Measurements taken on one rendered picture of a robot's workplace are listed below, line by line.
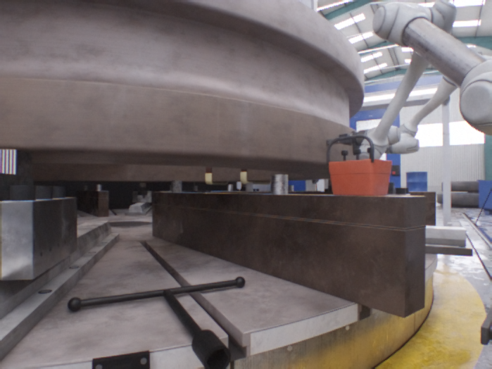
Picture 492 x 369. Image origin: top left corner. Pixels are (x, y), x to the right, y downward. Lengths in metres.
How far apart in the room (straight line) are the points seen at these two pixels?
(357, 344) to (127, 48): 1.53
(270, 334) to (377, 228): 0.48
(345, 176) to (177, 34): 1.00
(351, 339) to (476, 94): 0.89
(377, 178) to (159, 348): 0.85
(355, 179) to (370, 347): 0.67
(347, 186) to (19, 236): 1.04
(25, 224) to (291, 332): 0.82
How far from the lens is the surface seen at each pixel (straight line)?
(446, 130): 6.67
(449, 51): 1.17
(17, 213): 1.04
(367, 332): 1.41
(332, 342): 1.25
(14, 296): 1.17
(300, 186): 7.39
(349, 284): 1.23
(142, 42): 1.60
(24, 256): 1.05
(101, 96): 1.37
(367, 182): 1.16
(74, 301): 1.20
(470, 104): 0.96
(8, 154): 1.25
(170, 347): 0.92
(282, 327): 1.04
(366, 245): 1.16
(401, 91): 1.60
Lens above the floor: 0.71
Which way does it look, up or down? 1 degrees up
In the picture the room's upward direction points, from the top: straight up
